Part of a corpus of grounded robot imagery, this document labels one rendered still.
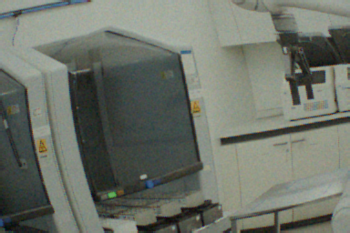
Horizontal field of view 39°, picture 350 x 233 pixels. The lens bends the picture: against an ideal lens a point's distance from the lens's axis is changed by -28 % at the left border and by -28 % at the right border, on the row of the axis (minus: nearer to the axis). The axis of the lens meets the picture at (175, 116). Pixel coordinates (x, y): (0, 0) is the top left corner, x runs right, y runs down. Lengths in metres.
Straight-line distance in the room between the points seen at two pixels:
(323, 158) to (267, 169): 0.57
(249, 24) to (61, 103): 2.84
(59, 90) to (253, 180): 2.70
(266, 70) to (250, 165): 0.89
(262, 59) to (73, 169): 3.21
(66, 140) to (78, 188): 0.17
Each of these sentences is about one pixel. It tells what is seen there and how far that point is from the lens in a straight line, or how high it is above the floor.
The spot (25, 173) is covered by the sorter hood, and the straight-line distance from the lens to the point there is 1.79.
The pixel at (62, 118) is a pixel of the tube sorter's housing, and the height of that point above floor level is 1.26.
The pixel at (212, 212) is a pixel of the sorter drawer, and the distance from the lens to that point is 2.41.
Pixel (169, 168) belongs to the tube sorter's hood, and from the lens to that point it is 2.33.
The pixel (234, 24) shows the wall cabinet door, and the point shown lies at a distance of 4.69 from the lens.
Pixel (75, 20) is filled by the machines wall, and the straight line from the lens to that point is 3.63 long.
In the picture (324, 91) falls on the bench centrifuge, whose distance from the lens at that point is 4.03.
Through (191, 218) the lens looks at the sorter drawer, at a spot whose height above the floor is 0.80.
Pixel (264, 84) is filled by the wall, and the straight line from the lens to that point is 5.00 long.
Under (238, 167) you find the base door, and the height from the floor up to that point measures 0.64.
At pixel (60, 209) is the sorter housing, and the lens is 1.91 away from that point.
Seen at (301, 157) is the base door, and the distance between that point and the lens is 4.21.
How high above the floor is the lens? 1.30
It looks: 3 degrees down
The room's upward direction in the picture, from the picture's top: 11 degrees counter-clockwise
